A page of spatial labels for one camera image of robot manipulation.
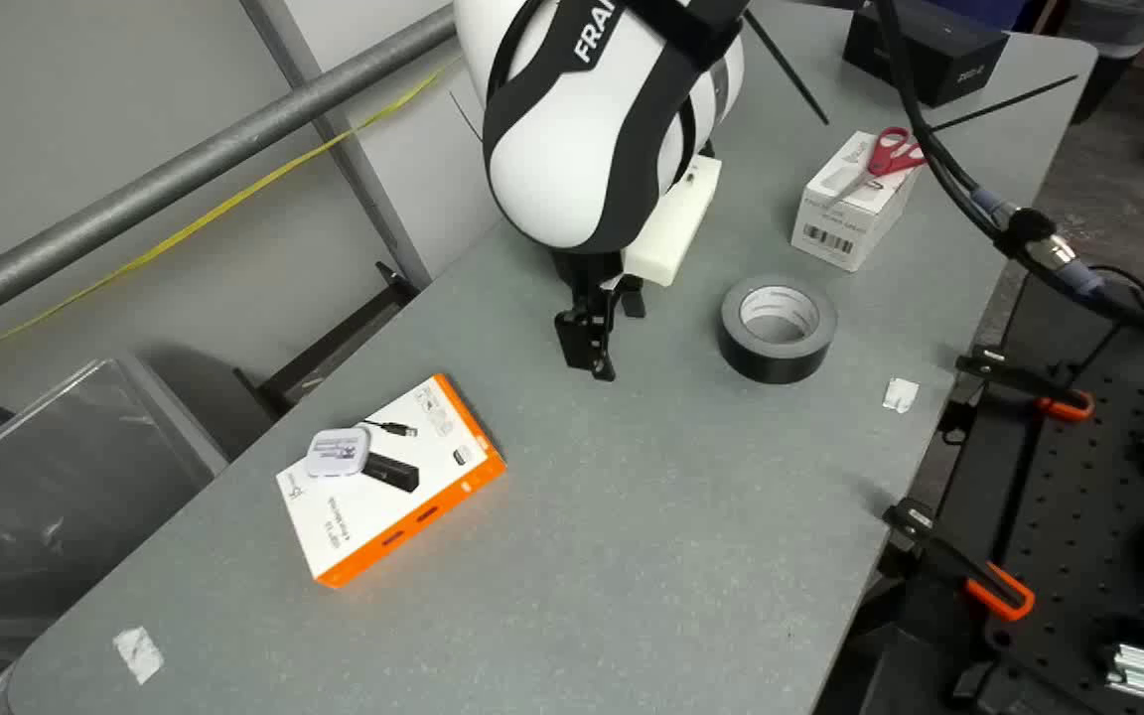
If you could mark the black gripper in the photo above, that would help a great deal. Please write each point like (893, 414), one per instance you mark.
(588, 274)

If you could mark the black masking tape roll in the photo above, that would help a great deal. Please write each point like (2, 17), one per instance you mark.
(772, 347)

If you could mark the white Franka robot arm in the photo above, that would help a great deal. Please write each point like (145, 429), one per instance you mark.
(575, 122)

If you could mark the white tape piece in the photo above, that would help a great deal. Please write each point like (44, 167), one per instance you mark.
(137, 651)
(902, 393)

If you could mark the white cardboard box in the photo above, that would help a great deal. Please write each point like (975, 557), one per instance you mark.
(850, 221)

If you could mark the orange and white product box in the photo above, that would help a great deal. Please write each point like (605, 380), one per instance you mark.
(394, 499)

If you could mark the black zip tie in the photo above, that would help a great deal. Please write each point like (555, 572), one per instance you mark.
(787, 70)
(1004, 105)

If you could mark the black box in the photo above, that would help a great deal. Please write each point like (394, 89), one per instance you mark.
(922, 52)

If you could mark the black orange bar clamp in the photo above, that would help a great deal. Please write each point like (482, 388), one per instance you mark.
(963, 560)
(1032, 388)

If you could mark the grey metal pole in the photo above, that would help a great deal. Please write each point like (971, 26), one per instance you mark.
(178, 173)

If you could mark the black perforated breadboard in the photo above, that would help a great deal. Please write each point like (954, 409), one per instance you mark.
(1091, 503)

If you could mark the grey aluminium frame strut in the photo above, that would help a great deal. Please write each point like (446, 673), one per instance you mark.
(346, 146)

